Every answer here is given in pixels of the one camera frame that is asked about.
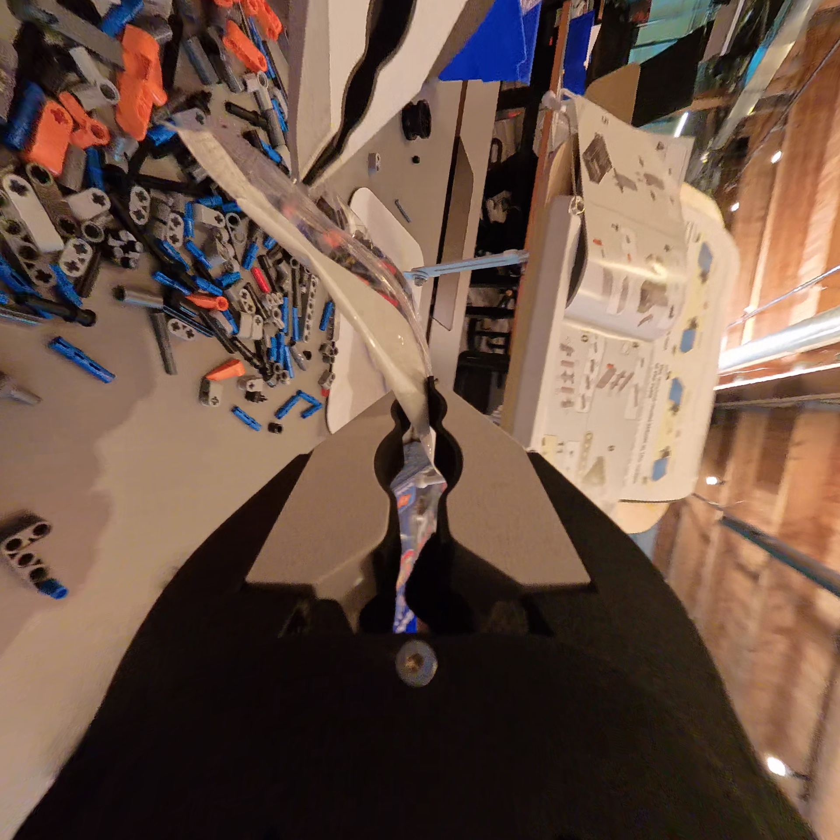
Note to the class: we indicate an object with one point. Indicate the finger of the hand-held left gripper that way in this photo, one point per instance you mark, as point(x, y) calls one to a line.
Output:
point(321, 65)
point(433, 39)

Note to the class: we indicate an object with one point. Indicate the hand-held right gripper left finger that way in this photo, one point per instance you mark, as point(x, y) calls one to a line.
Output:
point(315, 525)

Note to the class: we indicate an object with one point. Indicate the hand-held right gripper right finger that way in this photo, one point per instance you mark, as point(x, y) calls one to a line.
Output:
point(518, 525)

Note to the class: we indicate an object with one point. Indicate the blue storage bin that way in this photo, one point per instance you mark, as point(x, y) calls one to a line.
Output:
point(485, 46)

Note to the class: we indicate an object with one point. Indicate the clear bag of small pieces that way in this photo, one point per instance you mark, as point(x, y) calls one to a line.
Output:
point(367, 308)

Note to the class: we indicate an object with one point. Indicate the pile of small building pieces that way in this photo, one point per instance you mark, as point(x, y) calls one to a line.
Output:
point(98, 197)

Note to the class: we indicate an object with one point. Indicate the blue connector pin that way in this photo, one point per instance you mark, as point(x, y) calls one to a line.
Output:
point(54, 589)

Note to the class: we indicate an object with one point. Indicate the small black wheel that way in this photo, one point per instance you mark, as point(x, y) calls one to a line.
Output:
point(417, 119)

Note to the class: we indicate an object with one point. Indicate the dark grey axle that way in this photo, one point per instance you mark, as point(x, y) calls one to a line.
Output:
point(402, 211)

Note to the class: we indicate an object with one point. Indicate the white instruction booklet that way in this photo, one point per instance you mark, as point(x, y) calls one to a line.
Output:
point(630, 394)

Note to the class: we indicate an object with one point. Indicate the white book stand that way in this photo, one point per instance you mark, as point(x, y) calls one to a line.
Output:
point(544, 328)

